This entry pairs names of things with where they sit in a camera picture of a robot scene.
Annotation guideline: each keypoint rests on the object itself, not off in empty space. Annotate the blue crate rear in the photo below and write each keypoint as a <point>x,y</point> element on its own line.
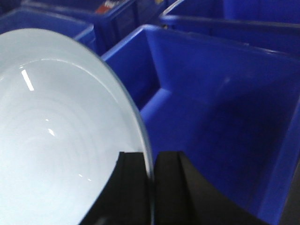
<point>112,19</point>

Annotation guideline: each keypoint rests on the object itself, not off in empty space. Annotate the blue crate far left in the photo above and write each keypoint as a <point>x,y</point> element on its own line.
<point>22,18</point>

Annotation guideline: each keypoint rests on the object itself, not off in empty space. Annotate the large blue crate middle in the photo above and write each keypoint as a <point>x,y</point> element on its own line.
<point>234,110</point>

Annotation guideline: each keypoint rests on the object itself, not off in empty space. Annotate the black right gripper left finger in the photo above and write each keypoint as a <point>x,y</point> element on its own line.
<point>125,198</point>

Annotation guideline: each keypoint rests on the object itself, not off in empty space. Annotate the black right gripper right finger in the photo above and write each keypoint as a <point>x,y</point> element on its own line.
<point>184,197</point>

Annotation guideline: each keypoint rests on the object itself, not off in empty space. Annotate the light blue plate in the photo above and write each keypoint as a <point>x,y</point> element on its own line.
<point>65,117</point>

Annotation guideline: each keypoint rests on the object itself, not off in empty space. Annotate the blue crate far right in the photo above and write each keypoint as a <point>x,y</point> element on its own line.
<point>268,24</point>

